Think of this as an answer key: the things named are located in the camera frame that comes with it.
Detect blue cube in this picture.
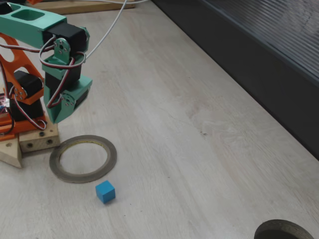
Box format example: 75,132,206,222
95,180,116,205

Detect wooden base block with holes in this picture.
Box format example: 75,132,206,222
18,122,61,153

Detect circuit board with leds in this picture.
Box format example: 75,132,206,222
0,92,11,118

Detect wooden wedge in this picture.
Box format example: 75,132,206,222
0,141,23,169

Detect wooden board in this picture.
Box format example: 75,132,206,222
26,0,137,15

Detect dark window sill ledge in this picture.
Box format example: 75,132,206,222
151,0,319,161

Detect dark round roll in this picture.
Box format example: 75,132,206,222
254,219,316,239

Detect red white black servo wire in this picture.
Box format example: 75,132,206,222
8,86,48,131
46,51,87,109
0,34,57,66

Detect flat grey tape ring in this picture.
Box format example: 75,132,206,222
49,134,118,184

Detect white cable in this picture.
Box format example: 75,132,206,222
84,0,148,60

